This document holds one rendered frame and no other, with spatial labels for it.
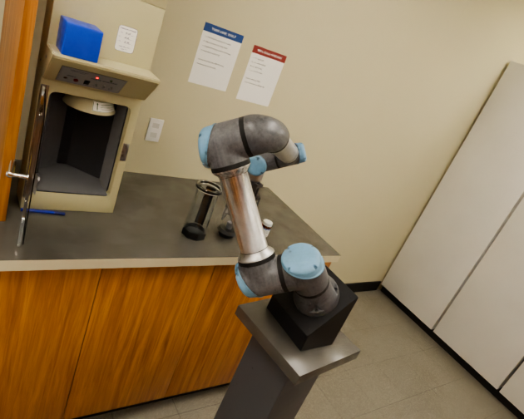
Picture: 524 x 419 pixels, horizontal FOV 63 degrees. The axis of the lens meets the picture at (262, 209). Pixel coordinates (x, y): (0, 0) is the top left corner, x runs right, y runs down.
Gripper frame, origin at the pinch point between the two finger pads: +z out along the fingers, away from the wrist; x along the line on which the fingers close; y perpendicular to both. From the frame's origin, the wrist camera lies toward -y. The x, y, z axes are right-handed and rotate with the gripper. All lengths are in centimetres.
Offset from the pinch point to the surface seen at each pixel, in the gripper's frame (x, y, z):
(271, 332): -27, 52, 9
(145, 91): -44, -19, -42
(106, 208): -43, -26, 7
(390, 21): 110, -30, -102
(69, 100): -59, -37, -30
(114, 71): -58, -18, -47
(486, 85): 232, 2, -94
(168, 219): -19.7, -16.1, 8.9
